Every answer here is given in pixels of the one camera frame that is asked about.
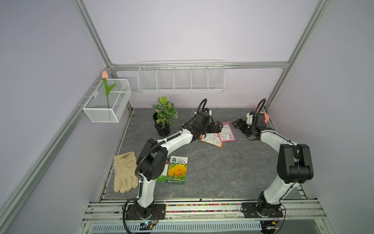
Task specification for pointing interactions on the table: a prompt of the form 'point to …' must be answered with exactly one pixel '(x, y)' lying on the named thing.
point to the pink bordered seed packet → (226, 134)
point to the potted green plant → (164, 116)
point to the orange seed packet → (213, 138)
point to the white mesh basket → (96, 107)
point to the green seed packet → (162, 178)
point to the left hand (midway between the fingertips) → (219, 126)
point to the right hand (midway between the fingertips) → (235, 124)
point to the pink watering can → (267, 118)
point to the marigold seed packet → (177, 170)
